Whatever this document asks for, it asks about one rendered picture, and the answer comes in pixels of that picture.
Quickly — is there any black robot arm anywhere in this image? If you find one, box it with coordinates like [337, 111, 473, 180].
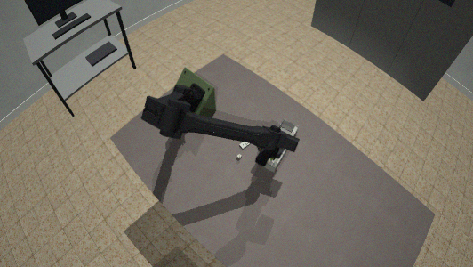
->
[141, 84, 299, 167]

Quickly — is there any white rack of three labelled bins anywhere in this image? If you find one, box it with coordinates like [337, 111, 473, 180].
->
[265, 119, 299, 173]

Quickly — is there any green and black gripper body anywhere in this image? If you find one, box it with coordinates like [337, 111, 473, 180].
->
[271, 148, 285, 159]

